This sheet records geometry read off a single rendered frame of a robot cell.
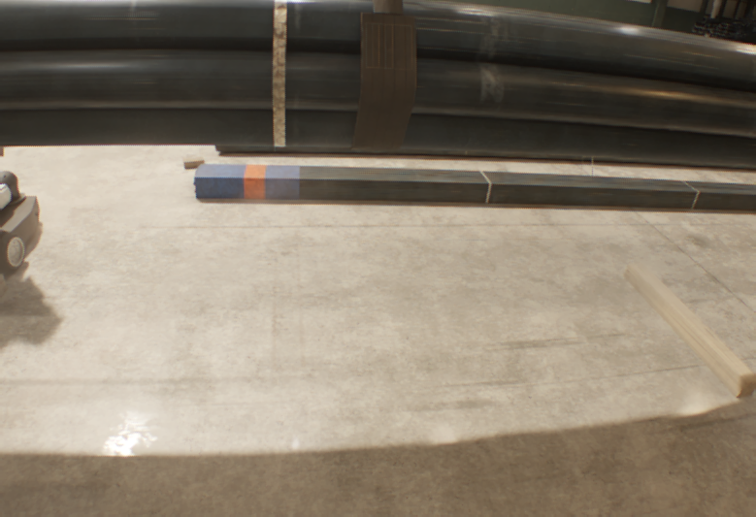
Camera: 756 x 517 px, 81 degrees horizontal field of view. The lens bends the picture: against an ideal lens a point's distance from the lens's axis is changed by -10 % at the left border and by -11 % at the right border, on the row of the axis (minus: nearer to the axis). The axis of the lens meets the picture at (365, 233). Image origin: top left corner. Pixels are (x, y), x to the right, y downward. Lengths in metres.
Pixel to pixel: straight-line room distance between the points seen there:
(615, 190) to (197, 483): 3.54
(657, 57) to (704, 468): 1.56
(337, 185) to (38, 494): 2.50
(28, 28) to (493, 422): 2.04
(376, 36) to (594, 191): 2.99
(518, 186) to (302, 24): 2.69
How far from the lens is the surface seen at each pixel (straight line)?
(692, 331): 2.92
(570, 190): 4.01
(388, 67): 1.37
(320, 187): 3.47
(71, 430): 2.14
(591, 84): 1.60
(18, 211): 3.41
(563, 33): 1.61
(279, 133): 1.45
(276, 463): 1.88
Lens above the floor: 1.55
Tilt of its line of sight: 30 degrees down
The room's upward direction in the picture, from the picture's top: 5 degrees clockwise
